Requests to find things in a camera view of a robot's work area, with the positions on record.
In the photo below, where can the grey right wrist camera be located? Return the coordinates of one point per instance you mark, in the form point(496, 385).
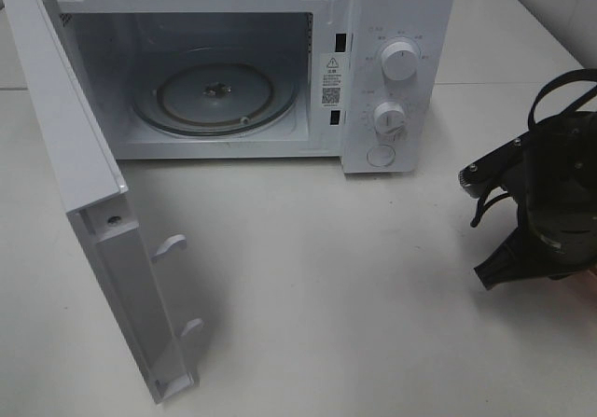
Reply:
point(476, 176)

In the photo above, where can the upper white power knob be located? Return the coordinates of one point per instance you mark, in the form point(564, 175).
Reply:
point(400, 59)

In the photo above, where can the white adjacent table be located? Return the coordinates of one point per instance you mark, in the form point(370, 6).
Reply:
point(497, 42)

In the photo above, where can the white timer knob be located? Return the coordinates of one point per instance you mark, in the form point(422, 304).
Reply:
point(389, 119)

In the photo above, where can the white microwave oven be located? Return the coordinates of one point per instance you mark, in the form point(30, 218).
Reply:
point(337, 42)

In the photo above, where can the white microwave door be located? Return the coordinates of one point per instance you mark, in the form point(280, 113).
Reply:
point(95, 196)

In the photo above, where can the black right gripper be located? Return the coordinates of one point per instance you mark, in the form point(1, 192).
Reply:
point(558, 234)

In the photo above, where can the glass microwave turntable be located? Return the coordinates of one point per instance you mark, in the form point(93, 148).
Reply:
point(214, 92)

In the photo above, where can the round door release button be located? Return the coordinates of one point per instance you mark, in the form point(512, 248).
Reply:
point(381, 156)

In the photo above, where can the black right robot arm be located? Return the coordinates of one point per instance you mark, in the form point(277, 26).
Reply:
point(569, 136)

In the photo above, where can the pink round plate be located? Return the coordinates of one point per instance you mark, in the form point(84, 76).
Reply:
point(587, 282)

